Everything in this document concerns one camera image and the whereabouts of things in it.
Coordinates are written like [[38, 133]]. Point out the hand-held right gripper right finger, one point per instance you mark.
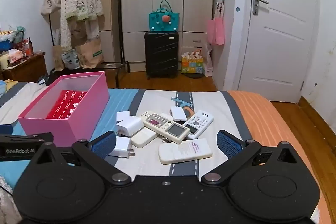
[[227, 144]]

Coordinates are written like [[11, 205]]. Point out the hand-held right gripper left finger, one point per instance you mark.
[[104, 143]]

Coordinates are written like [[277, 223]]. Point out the large white charger plug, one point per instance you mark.
[[130, 125]]

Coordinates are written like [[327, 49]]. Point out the small white charger plug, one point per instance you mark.
[[122, 115]]

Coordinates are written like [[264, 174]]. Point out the cream remote control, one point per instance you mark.
[[143, 138]]

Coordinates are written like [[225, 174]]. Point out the white remote control with label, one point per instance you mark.
[[185, 151]]

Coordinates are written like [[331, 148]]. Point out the pink cardboard box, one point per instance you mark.
[[65, 119]]

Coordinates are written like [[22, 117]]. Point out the yellowed remote control with display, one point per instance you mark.
[[168, 128]]

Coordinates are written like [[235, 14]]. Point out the white remote control with display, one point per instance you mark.
[[199, 123]]

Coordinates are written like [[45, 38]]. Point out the red printed box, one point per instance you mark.
[[67, 106]]

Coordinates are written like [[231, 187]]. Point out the white power bank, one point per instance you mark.
[[178, 113]]

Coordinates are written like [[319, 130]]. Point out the metal keys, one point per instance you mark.
[[164, 139]]

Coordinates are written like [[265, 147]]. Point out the black bag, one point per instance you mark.
[[47, 78]]

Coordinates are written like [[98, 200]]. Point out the wooden nightstand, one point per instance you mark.
[[29, 69]]

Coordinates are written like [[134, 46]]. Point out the white plastic bag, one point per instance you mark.
[[208, 61]]

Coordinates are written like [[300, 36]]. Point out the colourful gift bag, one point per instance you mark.
[[192, 65]]

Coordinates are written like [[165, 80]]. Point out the large brown paper bag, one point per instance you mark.
[[90, 54]]

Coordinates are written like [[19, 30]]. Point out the small printed bag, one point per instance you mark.
[[70, 60]]

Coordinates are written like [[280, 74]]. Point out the tissue box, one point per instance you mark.
[[17, 55]]

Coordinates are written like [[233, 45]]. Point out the narrow brown paper bag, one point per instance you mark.
[[57, 57]]

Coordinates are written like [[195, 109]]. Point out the red packet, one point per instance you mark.
[[26, 47]]

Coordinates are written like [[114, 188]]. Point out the black suitcase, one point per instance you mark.
[[161, 54]]

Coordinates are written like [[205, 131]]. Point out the black clothes rack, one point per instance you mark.
[[121, 37]]

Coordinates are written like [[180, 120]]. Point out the pink bag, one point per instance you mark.
[[216, 31]]

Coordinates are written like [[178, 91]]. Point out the green mesh bag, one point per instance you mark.
[[17, 33]]

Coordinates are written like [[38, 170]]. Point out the white door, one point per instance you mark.
[[283, 37]]

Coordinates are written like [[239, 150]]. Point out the teal handbag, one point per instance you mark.
[[164, 21]]

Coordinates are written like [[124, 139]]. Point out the canvas tote bag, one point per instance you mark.
[[50, 2]]

